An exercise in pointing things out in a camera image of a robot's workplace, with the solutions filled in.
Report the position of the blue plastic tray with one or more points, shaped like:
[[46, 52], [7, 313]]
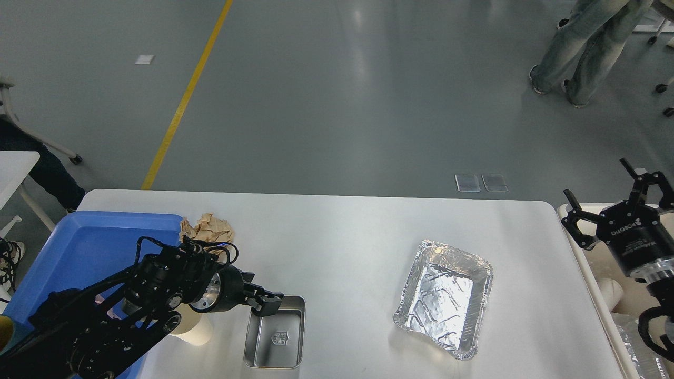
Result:
[[85, 248]]

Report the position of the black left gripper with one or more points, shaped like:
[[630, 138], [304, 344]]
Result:
[[230, 287]]

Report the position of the crumpled brown paper ball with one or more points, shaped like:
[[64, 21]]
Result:
[[208, 228]]

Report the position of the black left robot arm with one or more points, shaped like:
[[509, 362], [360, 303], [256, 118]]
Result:
[[103, 329]]

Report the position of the teal cup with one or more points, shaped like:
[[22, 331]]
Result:
[[7, 332]]

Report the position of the aluminium foil tray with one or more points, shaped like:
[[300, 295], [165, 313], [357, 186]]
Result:
[[445, 297]]

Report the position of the foil tray in bin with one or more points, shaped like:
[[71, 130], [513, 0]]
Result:
[[646, 363]]

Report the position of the white side table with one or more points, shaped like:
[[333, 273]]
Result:
[[15, 168]]

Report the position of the white plastic bin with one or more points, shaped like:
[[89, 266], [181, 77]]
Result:
[[614, 292]]

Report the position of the person in light jeans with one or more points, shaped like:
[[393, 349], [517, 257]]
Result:
[[583, 51]]

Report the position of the cream paper cup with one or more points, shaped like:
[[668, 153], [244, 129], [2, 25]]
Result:
[[194, 328]]

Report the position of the seated person leg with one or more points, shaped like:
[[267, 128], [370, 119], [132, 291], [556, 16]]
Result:
[[48, 172]]

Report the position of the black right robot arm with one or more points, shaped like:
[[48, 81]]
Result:
[[654, 324]]

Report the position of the pink plastic mug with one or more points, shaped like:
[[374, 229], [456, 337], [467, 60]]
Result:
[[114, 312]]

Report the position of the stainless steel rectangular tray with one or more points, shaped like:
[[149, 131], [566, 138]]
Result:
[[276, 342]]

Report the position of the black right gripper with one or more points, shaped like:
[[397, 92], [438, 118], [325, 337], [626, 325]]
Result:
[[640, 245]]

